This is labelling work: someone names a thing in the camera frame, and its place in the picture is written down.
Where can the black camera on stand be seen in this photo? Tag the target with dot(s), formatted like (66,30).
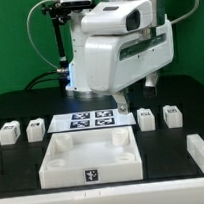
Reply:
(75,4)

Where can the black camera stand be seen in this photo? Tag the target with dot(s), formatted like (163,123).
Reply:
(57,30)

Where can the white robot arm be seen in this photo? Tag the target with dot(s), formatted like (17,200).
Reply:
(79,84)

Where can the white square tabletop part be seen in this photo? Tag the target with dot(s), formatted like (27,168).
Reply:
(91,157)

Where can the white marker plate with tags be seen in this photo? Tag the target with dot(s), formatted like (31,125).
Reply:
(89,120)

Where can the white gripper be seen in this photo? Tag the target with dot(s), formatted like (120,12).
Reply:
(115,62)

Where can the white L-shaped obstacle fence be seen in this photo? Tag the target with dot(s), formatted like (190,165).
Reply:
(183,191)

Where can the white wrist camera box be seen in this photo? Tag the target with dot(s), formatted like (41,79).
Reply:
(111,18)

